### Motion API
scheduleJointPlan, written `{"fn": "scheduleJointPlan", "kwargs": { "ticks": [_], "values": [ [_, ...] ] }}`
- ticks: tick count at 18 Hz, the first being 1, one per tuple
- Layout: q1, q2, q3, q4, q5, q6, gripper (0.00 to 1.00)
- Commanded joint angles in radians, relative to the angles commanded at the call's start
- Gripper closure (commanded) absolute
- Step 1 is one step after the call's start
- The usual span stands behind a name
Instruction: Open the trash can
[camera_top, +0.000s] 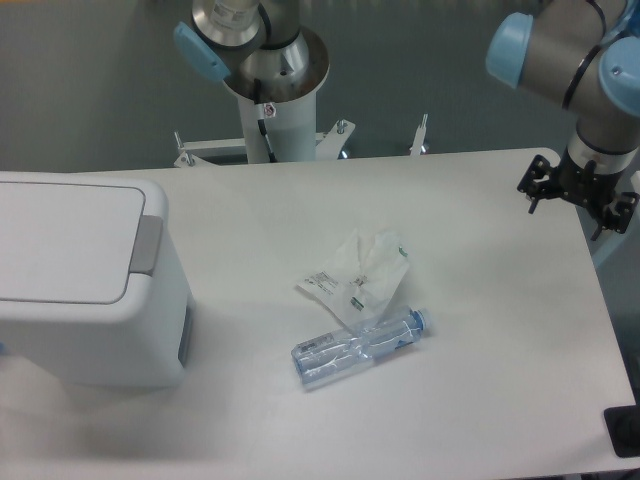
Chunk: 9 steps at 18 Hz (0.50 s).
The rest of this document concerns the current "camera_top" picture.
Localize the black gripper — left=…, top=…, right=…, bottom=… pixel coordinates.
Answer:
left=517, top=145, right=639, bottom=241

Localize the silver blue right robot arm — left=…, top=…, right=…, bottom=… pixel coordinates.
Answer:
left=485, top=1, right=639, bottom=237

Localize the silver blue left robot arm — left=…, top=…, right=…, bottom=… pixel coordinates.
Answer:
left=173, top=1, right=355, bottom=164

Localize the white trash can body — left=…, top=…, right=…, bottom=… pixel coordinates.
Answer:
left=1, top=172, right=194, bottom=387

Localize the white trash can lid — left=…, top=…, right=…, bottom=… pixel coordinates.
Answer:
left=1, top=178, right=168, bottom=304

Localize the crumpled white plastic wrapper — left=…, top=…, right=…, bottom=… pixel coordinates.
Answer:
left=297, top=230, right=409, bottom=328

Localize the crushed clear plastic bottle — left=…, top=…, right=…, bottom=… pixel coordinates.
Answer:
left=291, top=306, right=432, bottom=389

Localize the white metal base frame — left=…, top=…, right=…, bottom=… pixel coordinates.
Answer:
left=173, top=113, right=429, bottom=168

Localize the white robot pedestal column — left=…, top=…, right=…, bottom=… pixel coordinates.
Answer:
left=236, top=92, right=316, bottom=164

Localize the black cable on pedestal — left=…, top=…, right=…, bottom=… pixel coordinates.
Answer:
left=252, top=78, right=279, bottom=164

